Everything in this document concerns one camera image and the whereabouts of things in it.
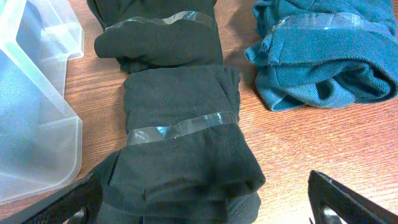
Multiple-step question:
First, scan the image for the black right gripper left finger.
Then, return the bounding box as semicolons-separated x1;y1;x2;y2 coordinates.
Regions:
1;174;103;224

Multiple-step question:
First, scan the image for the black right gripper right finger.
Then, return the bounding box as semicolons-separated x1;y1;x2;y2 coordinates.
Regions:
308;170;397;224

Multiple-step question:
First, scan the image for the clear plastic storage container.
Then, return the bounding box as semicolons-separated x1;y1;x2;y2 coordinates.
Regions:
1;0;85;204

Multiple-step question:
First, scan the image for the small black taped garment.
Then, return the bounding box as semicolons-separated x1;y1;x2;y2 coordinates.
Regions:
94;65;266;223

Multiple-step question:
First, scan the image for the teal taped garment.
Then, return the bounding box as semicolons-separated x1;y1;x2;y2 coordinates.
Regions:
244;0;397;111

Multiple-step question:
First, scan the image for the large black taped garment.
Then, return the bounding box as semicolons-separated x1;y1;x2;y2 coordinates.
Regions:
87;0;223;73

